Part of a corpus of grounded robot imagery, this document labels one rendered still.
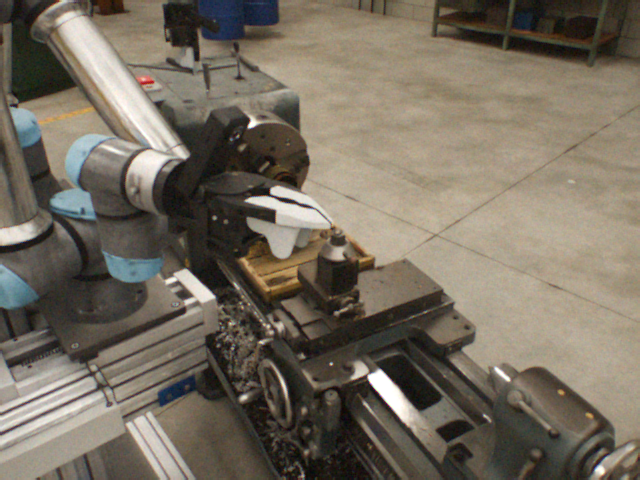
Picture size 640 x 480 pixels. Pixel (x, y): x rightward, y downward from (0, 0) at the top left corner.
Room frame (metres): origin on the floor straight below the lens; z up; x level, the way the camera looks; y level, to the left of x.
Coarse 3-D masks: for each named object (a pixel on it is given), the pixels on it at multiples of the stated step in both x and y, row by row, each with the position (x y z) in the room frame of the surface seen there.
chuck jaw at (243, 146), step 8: (240, 144) 1.66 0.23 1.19; (248, 144) 1.64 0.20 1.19; (240, 152) 1.63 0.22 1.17; (248, 152) 1.65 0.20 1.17; (256, 152) 1.66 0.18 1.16; (248, 160) 1.64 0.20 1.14; (256, 160) 1.63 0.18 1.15; (264, 160) 1.65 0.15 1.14; (256, 168) 1.63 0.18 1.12; (264, 168) 1.63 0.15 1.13
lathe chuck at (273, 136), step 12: (252, 120) 1.73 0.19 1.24; (264, 120) 1.73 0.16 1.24; (276, 120) 1.75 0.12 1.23; (252, 132) 1.69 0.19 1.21; (264, 132) 1.71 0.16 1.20; (276, 132) 1.73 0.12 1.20; (288, 132) 1.75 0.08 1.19; (252, 144) 1.69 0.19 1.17; (264, 144) 1.71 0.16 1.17; (276, 144) 1.73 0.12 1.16; (288, 144) 1.75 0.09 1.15; (300, 144) 1.77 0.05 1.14; (240, 156) 1.67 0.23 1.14; (264, 156) 1.71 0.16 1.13; (276, 156) 1.73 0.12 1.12; (228, 168) 1.65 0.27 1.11; (240, 168) 1.67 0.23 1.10; (252, 168) 1.69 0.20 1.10; (300, 180) 1.77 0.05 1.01
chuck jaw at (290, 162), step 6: (300, 150) 1.78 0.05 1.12; (306, 150) 1.78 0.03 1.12; (288, 156) 1.75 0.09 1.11; (294, 156) 1.74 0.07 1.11; (300, 156) 1.74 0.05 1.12; (306, 156) 1.74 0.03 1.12; (276, 162) 1.72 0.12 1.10; (282, 162) 1.71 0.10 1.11; (288, 162) 1.71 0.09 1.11; (294, 162) 1.70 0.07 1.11; (300, 162) 1.73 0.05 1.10; (306, 162) 1.74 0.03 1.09; (288, 168) 1.67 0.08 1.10; (294, 168) 1.69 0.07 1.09; (300, 168) 1.70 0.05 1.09; (294, 174) 1.67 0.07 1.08
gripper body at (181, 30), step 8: (168, 8) 1.81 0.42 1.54; (176, 8) 1.82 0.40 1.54; (184, 8) 1.82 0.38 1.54; (168, 16) 1.83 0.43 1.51; (176, 16) 1.83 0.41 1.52; (184, 16) 1.84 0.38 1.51; (168, 24) 1.83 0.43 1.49; (176, 24) 1.82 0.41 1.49; (184, 24) 1.84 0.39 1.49; (192, 24) 1.85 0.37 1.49; (168, 32) 1.85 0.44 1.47; (176, 32) 1.80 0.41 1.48; (184, 32) 1.82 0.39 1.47; (192, 32) 1.83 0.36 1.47; (168, 40) 1.86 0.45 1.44; (176, 40) 1.81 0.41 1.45; (184, 40) 1.82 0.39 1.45; (192, 40) 1.83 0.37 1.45
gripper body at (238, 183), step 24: (168, 168) 0.62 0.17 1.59; (168, 192) 0.61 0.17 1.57; (216, 192) 0.56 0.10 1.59; (240, 192) 0.56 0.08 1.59; (264, 192) 0.59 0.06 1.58; (168, 216) 0.61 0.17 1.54; (192, 216) 0.60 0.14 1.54; (216, 216) 0.56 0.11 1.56; (216, 240) 0.55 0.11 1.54; (240, 240) 0.55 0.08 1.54; (264, 240) 0.60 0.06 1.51
